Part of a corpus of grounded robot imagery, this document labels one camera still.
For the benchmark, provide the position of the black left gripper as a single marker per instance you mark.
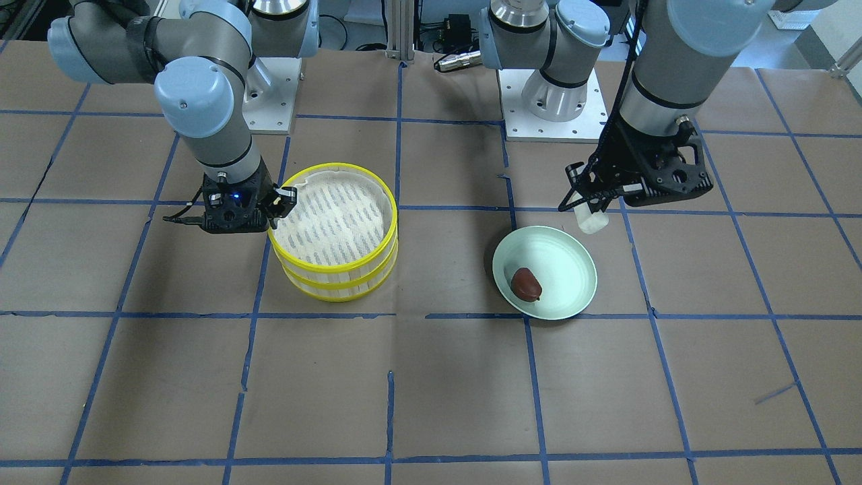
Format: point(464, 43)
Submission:
point(617, 165)

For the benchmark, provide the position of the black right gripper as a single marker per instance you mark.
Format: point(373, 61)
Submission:
point(264, 195)

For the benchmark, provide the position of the white bun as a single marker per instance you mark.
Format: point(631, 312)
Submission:
point(590, 222)

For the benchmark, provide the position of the yellow top steamer layer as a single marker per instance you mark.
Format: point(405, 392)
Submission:
point(345, 218)

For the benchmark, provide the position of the yellow steamer layer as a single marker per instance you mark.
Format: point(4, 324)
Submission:
point(345, 218)
point(343, 286)

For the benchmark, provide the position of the brown bun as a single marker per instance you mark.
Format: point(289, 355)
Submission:
point(525, 286)

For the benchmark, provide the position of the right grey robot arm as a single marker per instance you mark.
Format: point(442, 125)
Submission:
point(203, 66)

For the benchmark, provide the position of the yellow bottom steamer layer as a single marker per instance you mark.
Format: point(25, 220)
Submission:
point(343, 286)

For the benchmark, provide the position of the pale green plate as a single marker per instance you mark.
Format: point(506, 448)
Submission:
point(560, 262)

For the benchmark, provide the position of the brown paper table mat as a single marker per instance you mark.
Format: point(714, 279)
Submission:
point(722, 345)

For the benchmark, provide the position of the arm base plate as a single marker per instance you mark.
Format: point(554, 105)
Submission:
point(537, 111)
point(270, 99)

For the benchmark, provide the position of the aluminium frame post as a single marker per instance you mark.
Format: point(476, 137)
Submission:
point(400, 25)

